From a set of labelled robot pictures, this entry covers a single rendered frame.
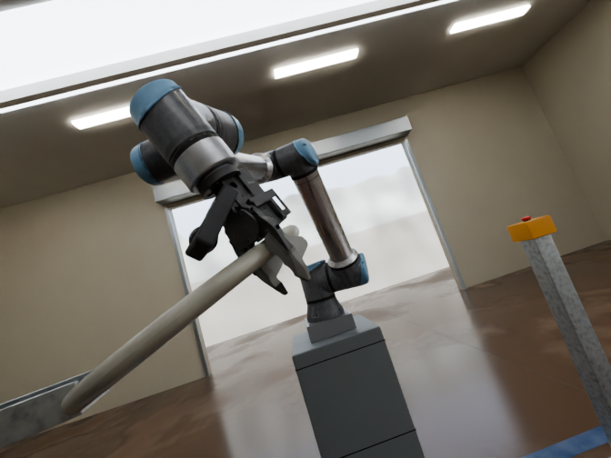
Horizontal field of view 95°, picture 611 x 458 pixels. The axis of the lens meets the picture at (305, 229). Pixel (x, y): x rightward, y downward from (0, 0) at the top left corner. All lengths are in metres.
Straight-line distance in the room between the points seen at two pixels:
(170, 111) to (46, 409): 0.48
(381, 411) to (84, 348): 5.71
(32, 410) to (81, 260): 5.96
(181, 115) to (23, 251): 6.83
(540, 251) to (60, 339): 6.66
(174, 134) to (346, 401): 1.18
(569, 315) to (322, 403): 1.10
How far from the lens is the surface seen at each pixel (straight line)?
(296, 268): 0.41
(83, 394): 0.47
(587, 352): 1.71
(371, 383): 1.36
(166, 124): 0.47
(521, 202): 7.04
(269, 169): 1.08
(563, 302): 1.64
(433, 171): 6.27
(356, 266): 1.31
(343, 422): 1.39
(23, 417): 0.64
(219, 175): 0.44
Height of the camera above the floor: 1.16
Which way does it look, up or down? 9 degrees up
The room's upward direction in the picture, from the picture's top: 18 degrees counter-clockwise
